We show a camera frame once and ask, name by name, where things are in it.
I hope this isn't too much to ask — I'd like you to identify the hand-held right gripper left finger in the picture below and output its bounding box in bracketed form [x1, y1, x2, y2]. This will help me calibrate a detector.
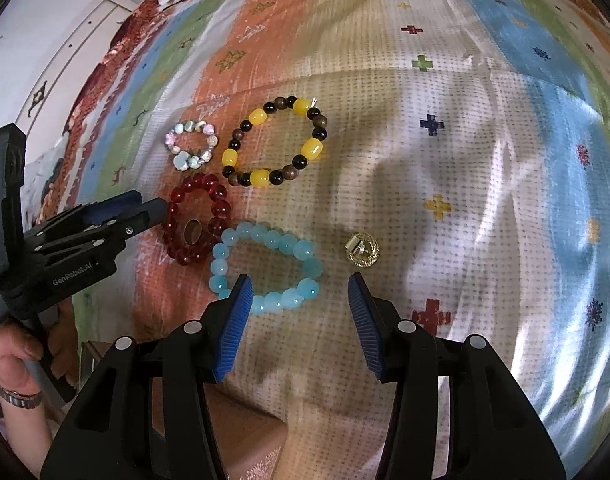
[40, 274, 253, 480]

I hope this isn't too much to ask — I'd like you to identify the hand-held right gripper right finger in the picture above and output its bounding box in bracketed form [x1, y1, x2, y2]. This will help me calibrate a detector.
[347, 272, 568, 480]

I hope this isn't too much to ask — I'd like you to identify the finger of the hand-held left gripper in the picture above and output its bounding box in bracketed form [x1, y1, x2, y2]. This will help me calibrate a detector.
[22, 189, 142, 241]
[32, 197, 172, 266]

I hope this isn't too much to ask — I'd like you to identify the brown oval ring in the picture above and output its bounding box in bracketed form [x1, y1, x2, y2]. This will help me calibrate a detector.
[182, 219, 206, 247]

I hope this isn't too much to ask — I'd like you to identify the pastel bead bracelet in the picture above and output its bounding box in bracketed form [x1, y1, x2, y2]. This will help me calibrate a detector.
[166, 119, 220, 171]

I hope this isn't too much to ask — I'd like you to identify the gold ring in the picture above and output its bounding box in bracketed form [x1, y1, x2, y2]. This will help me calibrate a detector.
[344, 232, 381, 271]

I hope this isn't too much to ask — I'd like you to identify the red bead bracelet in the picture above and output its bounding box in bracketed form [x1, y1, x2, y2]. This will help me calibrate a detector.
[161, 173, 232, 266]

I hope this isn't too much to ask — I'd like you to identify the light blue bead bracelet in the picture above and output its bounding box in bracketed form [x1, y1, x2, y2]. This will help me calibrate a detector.
[208, 221, 325, 315]

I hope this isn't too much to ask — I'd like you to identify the yellow and dark bead bracelet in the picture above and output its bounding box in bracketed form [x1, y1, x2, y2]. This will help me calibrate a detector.
[221, 95, 330, 188]

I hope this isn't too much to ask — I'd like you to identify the person's left forearm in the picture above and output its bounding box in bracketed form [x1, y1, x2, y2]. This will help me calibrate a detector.
[0, 400, 56, 480]

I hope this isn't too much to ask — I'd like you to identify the person's left hand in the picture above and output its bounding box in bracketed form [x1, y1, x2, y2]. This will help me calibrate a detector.
[0, 317, 47, 397]

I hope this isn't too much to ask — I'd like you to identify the cardboard box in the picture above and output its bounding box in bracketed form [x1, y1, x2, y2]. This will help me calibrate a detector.
[135, 380, 291, 480]

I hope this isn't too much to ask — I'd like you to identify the white headboard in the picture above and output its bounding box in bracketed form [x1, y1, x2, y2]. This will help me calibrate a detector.
[15, 0, 141, 136]

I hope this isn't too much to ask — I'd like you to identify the metal wristwatch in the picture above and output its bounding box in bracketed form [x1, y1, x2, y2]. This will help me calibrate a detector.
[0, 386, 44, 409]

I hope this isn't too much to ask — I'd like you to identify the striped colourful mat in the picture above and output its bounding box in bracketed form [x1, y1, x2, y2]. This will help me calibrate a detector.
[70, 0, 610, 480]

